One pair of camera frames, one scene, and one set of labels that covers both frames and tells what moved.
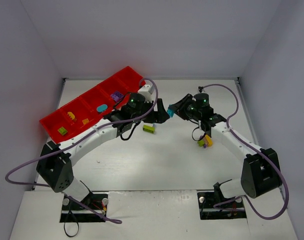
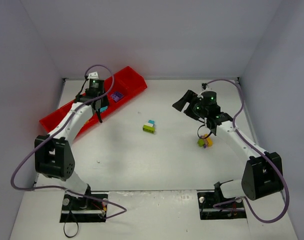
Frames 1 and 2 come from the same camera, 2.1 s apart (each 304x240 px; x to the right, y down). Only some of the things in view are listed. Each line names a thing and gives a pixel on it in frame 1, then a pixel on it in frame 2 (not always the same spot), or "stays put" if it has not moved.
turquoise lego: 171,112 → 103,108
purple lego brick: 116,96 stays put
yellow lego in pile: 209,140 stays put
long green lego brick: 150,129 stays put
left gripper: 154,114 → 100,104
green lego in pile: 201,143 stays put
